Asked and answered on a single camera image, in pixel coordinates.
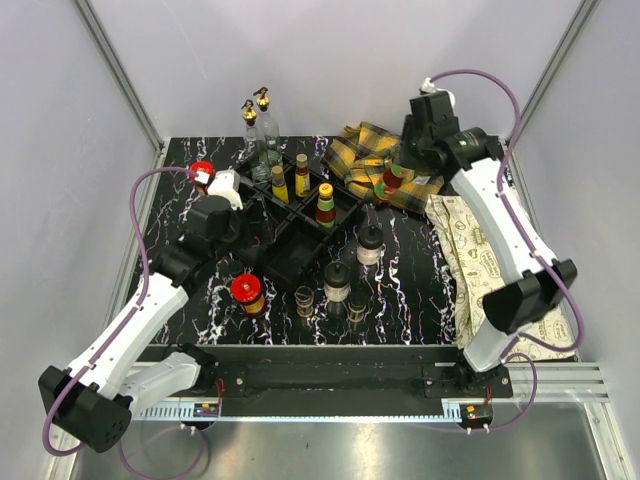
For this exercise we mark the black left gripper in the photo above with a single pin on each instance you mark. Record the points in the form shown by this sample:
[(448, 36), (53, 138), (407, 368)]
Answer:
[(244, 219)]

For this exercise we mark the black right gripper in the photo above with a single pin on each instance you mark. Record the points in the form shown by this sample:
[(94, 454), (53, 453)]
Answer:
[(405, 158)]

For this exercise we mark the red sauce bottle yellow cap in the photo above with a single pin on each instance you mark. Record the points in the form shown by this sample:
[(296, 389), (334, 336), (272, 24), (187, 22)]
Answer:
[(391, 180)]

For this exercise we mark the red lid jar back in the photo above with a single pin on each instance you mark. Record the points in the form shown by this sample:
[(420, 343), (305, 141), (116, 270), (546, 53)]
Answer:
[(200, 170)]

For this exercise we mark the red lid jar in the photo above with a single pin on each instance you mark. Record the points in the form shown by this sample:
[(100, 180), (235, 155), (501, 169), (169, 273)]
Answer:
[(200, 170), (247, 290)]

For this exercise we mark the red lid jar front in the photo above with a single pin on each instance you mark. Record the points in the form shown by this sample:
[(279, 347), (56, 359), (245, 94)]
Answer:
[(247, 290)]

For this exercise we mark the yellow label bottle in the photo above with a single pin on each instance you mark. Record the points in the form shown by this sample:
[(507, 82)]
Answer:
[(278, 184), (302, 176)]

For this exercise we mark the black compartment organizer tray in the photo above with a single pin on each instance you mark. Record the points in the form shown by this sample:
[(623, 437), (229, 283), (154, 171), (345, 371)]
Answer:
[(285, 241)]

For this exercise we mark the clear oil bottle gold spout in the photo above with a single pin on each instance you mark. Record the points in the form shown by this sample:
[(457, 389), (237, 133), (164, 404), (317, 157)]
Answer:
[(268, 127)]

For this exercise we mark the red sauce bottle front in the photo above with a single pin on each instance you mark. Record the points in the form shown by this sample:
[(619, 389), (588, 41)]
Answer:
[(325, 211)]

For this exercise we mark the small glass jar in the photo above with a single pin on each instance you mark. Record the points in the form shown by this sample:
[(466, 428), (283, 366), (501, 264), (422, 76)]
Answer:
[(304, 297), (357, 306)]

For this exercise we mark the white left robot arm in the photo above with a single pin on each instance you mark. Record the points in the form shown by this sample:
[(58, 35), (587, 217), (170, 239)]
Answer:
[(95, 398)]

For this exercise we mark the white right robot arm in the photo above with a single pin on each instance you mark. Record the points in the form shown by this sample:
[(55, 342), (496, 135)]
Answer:
[(535, 280)]

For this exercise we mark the black top grinder back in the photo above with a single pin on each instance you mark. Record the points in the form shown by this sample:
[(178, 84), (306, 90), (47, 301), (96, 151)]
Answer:
[(370, 241)]

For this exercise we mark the black grinder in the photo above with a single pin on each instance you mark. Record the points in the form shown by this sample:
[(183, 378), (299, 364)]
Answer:
[(370, 241), (336, 281)]

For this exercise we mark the cream printed cloth bag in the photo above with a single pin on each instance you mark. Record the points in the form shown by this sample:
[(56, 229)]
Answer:
[(476, 271)]

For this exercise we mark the black top grinder front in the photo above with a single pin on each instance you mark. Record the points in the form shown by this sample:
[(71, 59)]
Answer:
[(336, 281)]

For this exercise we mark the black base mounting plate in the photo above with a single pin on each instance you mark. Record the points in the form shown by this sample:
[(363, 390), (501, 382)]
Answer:
[(350, 383)]

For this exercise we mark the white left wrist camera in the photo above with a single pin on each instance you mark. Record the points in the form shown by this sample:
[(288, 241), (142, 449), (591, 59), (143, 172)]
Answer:
[(223, 183)]

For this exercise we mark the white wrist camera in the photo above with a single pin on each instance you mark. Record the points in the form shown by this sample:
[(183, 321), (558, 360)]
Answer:
[(428, 87), (223, 183)]

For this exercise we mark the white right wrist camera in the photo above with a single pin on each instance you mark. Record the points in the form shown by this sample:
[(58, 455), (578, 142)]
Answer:
[(428, 87)]

